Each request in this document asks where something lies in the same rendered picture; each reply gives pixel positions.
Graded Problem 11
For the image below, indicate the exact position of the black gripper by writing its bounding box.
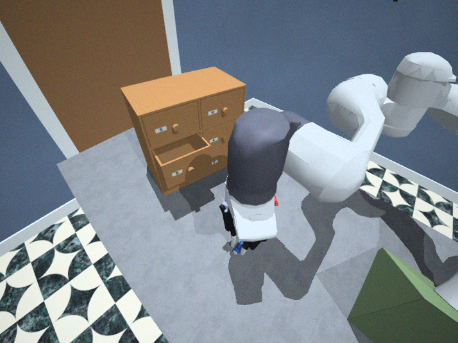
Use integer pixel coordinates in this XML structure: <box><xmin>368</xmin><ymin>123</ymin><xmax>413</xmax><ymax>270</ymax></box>
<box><xmin>219</xmin><ymin>200</ymin><xmax>266</xmax><ymax>256</ymax></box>

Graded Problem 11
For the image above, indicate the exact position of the brown wooden chest of drawers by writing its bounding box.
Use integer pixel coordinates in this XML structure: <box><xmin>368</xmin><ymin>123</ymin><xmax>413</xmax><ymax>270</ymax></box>
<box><xmin>121</xmin><ymin>67</ymin><xmax>246</xmax><ymax>196</ymax></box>

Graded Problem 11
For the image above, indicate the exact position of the blue aa battery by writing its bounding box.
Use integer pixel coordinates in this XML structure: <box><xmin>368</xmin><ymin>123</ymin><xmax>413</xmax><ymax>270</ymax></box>
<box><xmin>233</xmin><ymin>241</ymin><xmax>243</xmax><ymax>255</ymax></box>

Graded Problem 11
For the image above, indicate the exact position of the brown wooden drawer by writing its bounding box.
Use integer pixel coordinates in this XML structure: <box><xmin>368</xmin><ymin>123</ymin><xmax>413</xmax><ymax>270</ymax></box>
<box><xmin>200</xmin><ymin>88</ymin><xmax>244</xmax><ymax>129</ymax></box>
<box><xmin>160</xmin><ymin>173</ymin><xmax>204</xmax><ymax>194</ymax></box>
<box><xmin>141</xmin><ymin>101</ymin><xmax>199</xmax><ymax>148</ymax></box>
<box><xmin>151</xmin><ymin>133</ymin><xmax>212</xmax><ymax>189</ymax></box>
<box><xmin>202</xmin><ymin>119</ymin><xmax>237</xmax><ymax>152</ymax></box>
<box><xmin>205</xmin><ymin>146</ymin><xmax>228</xmax><ymax>175</ymax></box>

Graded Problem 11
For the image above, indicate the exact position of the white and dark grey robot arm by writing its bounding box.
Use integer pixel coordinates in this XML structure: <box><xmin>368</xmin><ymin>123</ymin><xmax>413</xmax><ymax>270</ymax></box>
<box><xmin>225</xmin><ymin>52</ymin><xmax>458</xmax><ymax>242</ymax></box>

